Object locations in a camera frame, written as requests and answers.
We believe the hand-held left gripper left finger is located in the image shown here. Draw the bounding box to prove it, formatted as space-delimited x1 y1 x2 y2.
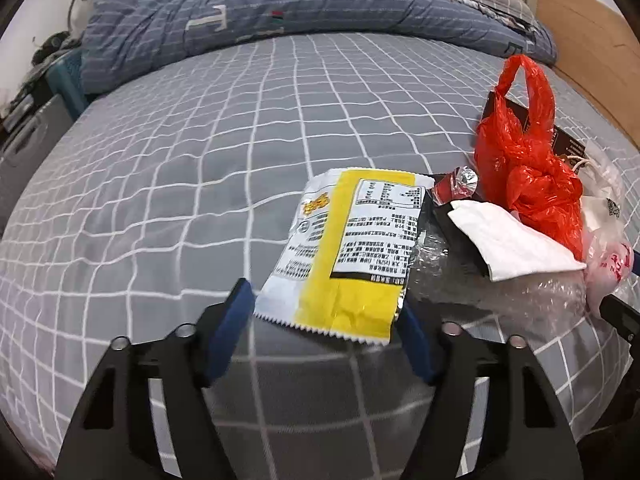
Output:
54 277 257 480

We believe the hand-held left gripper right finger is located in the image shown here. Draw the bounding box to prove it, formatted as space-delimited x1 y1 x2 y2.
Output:
397 302 586 480

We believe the white plastic bag pink print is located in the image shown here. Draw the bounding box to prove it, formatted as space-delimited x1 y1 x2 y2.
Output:
575 145 636 321

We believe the yellow white snack packet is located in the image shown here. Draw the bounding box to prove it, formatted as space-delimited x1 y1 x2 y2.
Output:
252 167 435 346

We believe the clear bubble wrap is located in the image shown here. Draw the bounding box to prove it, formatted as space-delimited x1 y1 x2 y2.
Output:
407 230 588 341

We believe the black packet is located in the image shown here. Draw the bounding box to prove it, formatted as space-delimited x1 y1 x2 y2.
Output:
419 174 493 278

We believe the white tissue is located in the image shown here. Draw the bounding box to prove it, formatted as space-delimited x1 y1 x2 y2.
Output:
446 200 588 282

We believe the dark brown snack box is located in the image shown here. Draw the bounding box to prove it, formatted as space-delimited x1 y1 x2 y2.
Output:
482 91 588 171

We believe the red plastic bag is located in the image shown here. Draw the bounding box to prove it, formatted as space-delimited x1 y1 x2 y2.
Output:
473 55 586 261

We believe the red foil wrapper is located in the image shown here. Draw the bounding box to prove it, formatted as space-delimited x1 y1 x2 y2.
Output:
431 166 482 207

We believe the grey checked bed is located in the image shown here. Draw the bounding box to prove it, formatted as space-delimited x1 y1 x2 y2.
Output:
0 32 640 480

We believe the wooden headboard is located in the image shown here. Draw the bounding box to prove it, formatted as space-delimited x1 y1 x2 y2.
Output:
537 0 640 151

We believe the grey suitcase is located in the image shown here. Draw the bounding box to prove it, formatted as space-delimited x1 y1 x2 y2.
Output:
0 95 76 241

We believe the blue plastic stool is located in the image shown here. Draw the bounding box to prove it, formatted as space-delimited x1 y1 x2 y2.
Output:
47 49 91 121

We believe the blue striped quilt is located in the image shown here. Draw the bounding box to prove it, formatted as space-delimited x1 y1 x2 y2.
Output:
80 0 558 95

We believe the dark clothing pile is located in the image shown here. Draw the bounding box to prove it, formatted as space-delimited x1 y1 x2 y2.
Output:
30 32 83 66

